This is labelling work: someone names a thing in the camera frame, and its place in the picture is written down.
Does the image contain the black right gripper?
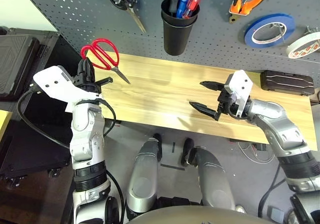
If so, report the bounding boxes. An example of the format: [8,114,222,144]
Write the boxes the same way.
[189,80,238,121]

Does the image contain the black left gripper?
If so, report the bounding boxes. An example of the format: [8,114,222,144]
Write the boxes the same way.
[73,58,114,96]

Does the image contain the red handled scissors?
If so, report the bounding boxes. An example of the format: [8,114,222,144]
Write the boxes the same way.
[80,38,132,85]

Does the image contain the orange black pliers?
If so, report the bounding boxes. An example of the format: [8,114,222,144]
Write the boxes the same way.
[228,0,276,24]

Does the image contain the white tape roll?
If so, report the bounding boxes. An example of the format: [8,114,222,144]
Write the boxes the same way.
[285,31,320,59]

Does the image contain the grey perforated pegboard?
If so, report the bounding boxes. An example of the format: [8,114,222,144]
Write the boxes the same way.
[15,0,320,81]

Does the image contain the black plastic cup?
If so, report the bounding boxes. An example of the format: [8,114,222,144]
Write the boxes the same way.
[160,0,201,27]
[161,12,200,56]

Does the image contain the blue tape roll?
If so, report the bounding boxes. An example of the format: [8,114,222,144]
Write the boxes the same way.
[244,13,295,49]

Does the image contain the long black floor tape strip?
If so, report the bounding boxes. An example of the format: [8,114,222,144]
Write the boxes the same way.
[160,163,186,171]

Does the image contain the black tool case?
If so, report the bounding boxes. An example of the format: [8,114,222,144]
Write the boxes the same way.
[259,70,315,96]

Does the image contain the black wheeled cabinet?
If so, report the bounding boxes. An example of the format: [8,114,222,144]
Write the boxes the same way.
[0,27,81,182]

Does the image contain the silver right robot leg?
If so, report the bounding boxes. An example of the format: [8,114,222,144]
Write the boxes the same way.
[181,137,236,211]

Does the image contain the silver robot leg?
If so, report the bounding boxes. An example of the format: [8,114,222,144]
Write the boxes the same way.
[125,133,163,219]
[181,137,236,211]

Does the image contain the silver blue tape hook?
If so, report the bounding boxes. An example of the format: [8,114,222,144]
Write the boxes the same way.
[271,22,287,44]

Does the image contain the yellow board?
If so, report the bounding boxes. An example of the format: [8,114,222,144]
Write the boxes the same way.
[0,110,13,142]

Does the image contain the silver left robot leg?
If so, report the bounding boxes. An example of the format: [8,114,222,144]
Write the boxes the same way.
[125,133,163,219]

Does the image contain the olive robot torso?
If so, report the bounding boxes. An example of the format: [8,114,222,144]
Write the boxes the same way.
[127,205,276,224]

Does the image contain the grey square box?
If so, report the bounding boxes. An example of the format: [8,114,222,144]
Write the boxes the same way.
[266,206,285,223]

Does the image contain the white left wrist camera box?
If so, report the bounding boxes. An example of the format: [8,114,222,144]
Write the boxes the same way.
[32,65,103,113]

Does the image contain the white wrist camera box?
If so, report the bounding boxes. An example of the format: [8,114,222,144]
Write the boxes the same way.
[32,65,103,113]
[224,70,254,117]

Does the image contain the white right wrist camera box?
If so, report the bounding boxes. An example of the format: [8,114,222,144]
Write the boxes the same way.
[224,70,254,117]

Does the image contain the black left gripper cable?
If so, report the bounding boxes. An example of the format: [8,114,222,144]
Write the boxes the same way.
[98,98,118,137]

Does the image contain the black handled scissors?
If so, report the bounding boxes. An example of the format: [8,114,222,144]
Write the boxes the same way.
[107,0,147,34]

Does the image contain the grey floor cable bundle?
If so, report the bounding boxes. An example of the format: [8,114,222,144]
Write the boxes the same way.
[236,141,276,163]

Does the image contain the black left camera cable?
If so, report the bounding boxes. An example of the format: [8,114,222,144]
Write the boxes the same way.
[16,83,72,149]

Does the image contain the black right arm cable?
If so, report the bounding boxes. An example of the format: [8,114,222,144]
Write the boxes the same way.
[257,163,287,217]

